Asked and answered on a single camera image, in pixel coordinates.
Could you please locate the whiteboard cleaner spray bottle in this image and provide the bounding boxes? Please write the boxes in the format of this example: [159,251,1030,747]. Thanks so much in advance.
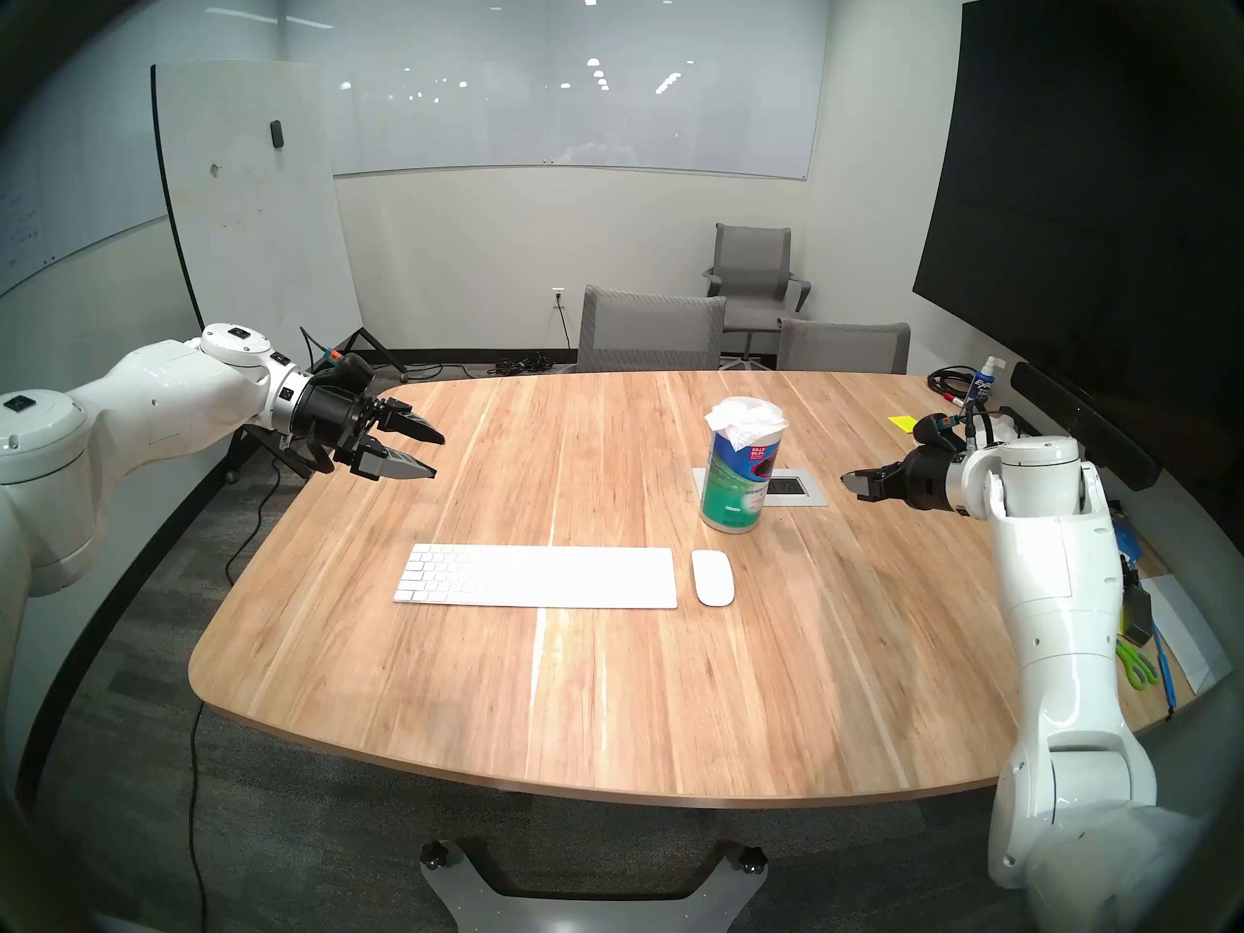
[967,356,1007,417]

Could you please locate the large black wall screen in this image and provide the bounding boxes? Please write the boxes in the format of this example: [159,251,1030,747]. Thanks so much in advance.
[912,0,1244,514]

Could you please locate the glass wall whiteboard with writing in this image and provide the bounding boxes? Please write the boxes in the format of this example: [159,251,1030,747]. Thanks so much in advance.
[0,0,285,298]

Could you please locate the green handled scissors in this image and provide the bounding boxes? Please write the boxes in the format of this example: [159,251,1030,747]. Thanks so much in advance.
[1116,635,1159,691]

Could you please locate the thin black floor cable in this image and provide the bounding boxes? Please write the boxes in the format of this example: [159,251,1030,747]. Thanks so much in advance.
[188,460,285,933]

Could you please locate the grey mesh chair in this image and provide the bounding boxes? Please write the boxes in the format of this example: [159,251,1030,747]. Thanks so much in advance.
[776,319,912,375]
[576,285,727,374]

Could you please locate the white computer mouse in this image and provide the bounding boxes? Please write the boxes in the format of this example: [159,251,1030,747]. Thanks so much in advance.
[691,550,737,608]

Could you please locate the white disinfecting wipe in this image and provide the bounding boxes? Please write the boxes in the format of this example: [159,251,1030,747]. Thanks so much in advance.
[705,397,788,450]

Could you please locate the white mobile whiteboard on stand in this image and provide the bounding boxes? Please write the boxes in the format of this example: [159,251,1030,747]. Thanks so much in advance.
[151,61,409,383]

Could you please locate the black left wrist cable loop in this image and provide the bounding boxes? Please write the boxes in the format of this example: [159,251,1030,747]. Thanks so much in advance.
[243,424,336,480]

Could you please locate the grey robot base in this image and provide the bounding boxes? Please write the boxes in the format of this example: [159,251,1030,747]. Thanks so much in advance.
[420,839,769,933]

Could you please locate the white paper sheet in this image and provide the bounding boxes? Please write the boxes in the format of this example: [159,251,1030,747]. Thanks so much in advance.
[1137,573,1233,694]

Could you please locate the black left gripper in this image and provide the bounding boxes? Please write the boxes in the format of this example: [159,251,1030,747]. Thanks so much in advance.
[292,372,446,483]

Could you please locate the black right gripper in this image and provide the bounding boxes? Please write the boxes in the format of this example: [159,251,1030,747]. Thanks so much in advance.
[842,443,965,514]

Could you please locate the wide glass wall whiteboard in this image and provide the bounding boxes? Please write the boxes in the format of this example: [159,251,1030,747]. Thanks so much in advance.
[284,0,835,182]

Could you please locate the green blue wipes canister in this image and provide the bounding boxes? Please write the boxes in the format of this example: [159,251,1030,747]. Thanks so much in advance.
[700,397,786,535]

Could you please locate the black video sound bar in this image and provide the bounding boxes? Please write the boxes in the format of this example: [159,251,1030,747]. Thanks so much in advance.
[1011,361,1162,492]

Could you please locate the grey office chair with armrests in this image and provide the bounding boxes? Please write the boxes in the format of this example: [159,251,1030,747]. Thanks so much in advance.
[702,224,812,363]

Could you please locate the white slim keyboard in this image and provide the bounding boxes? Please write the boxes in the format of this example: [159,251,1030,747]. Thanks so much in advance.
[393,543,678,610]

